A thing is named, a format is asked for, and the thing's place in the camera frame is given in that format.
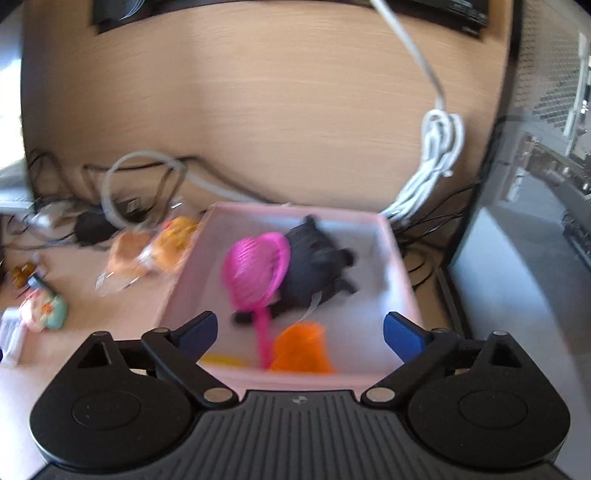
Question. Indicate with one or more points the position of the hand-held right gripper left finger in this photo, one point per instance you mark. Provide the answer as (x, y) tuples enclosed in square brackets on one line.
[(199, 330)]

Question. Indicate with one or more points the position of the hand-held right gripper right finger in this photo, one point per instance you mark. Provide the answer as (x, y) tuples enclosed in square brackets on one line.
[(402, 334)]

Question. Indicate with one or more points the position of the pink cardboard box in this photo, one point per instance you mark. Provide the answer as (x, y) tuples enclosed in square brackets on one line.
[(402, 277)]

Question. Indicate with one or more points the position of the large packaged bread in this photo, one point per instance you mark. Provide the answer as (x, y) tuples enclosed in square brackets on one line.
[(127, 249)]

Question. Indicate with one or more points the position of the pink and green figure toy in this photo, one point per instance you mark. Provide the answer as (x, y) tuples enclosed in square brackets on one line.
[(44, 307)]

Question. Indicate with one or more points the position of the small brown bottle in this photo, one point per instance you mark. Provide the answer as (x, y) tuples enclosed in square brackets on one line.
[(23, 274)]

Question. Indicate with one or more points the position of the small white packet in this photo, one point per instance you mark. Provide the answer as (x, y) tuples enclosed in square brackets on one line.
[(11, 337)]

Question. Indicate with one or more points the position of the yellow plastic piece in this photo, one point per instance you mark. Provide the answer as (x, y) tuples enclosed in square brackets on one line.
[(224, 359)]

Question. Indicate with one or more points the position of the pink plastic strainer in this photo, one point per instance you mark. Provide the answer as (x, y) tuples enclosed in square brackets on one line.
[(254, 272)]

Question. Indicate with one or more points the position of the orange mesh scrubber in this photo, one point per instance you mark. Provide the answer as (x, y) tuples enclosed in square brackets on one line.
[(300, 349)]

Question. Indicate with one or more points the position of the black plush toy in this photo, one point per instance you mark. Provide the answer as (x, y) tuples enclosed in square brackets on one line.
[(314, 258)]

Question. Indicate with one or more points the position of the black power adapter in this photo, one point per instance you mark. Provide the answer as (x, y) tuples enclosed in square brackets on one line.
[(92, 227)]

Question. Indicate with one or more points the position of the white power strip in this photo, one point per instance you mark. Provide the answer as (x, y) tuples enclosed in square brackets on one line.
[(46, 217)]

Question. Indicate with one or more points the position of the black flat device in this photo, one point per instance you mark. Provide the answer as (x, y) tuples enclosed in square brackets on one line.
[(461, 14), (124, 11)]

